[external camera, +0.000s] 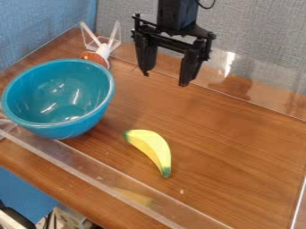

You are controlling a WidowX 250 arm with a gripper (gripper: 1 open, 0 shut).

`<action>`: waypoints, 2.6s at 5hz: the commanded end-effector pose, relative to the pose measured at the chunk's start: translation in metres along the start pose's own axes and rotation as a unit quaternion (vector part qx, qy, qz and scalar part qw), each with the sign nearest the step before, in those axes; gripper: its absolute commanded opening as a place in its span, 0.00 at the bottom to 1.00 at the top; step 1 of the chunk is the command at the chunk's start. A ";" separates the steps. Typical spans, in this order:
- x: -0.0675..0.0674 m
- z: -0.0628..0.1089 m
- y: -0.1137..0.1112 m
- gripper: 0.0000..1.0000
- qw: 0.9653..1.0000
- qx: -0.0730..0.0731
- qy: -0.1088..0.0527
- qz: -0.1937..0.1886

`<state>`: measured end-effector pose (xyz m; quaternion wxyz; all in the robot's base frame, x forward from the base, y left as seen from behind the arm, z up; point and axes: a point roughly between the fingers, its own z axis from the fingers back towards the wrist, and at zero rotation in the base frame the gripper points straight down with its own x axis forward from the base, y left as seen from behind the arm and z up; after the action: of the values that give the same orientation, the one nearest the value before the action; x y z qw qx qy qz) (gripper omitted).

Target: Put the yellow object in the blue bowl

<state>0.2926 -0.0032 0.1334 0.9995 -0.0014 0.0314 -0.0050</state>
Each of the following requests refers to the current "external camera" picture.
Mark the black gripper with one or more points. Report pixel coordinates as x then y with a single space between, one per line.
172 29

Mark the yellow toy banana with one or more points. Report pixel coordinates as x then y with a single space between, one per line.
151 144

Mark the blue bowl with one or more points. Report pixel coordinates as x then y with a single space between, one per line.
59 98

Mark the orange white toy mushroom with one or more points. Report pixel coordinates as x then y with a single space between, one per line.
98 56

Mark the clear acrylic back barrier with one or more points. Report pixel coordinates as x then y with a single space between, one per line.
266 84

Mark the clear acrylic barrier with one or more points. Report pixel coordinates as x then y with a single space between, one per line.
164 209
266 84

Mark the clear acrylic front barrier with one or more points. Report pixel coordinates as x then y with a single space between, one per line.
164 209

